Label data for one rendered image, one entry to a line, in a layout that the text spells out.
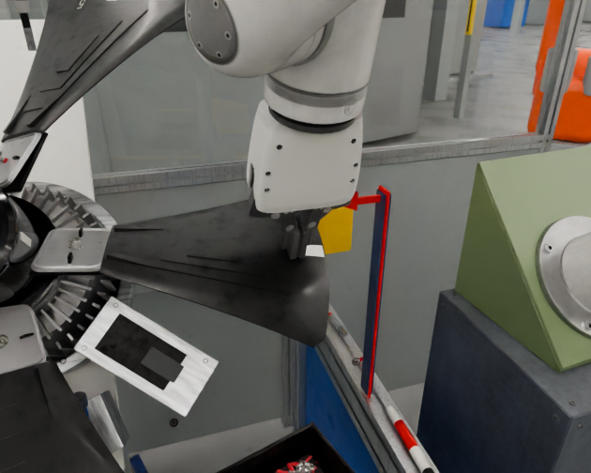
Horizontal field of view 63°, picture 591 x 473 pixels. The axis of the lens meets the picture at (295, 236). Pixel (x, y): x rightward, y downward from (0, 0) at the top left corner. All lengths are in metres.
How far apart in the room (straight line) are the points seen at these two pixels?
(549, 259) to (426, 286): 0.96
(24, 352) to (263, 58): 0.38
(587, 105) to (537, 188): 3.32
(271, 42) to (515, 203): 0.59
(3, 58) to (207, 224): 0.47
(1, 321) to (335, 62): 0.39
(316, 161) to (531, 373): 0.47
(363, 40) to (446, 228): 1.30
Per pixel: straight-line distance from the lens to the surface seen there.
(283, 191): 0.44
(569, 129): 4.20
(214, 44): 0.31
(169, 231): 0.54
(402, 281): 1.65
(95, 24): 0.64
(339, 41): 0.35
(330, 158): 0.43
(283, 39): 0.28
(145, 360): 0.60
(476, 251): 0.84
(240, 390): 1.69
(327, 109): 0.38
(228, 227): 0.55
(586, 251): 0.78
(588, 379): 0.80
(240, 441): 1.84
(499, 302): 0.83
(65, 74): 0.59
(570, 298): 0.80
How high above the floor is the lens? 1.41
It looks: 27 degrees down
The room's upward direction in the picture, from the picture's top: straight up
